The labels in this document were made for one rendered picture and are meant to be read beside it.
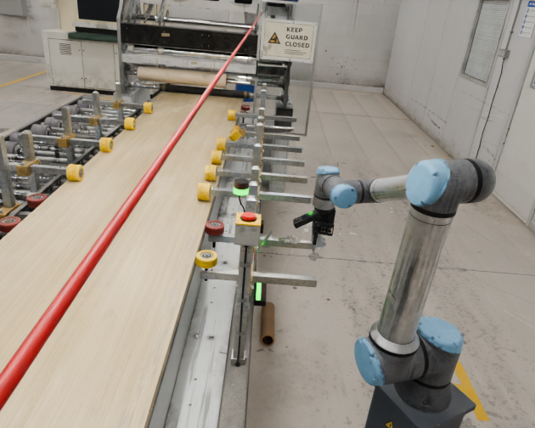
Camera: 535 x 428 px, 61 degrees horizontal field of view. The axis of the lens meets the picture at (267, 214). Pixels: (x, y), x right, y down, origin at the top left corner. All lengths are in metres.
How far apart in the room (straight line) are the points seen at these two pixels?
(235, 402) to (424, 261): 0.68
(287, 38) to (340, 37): 6.47
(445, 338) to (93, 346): 1.04
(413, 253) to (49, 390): 0.96
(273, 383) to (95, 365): 1.35
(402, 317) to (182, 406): 0.72
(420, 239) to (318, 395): 1.39
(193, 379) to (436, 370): 0.78
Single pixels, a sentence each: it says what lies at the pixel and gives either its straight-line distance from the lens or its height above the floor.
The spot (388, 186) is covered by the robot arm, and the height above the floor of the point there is 1.23.
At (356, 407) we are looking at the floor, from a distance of 2.46.
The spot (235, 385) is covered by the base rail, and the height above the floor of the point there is 0.70.
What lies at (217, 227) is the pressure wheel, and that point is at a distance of 1.88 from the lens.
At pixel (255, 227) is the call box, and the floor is 1.21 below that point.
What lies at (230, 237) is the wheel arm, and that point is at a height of 0.86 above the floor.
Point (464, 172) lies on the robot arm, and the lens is 1.21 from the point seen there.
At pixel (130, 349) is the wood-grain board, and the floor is 0.90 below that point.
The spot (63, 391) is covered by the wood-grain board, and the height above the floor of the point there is 0.90.
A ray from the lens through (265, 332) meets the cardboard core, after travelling 2.64.
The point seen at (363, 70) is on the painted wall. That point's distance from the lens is 10.75.
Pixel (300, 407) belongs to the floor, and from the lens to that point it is 2.40.
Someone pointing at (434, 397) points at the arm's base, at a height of 0.66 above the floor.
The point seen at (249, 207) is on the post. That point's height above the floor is 1.14.
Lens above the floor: 1.78
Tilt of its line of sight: 26 degrees down
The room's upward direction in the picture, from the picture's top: 5 degrees clockwise
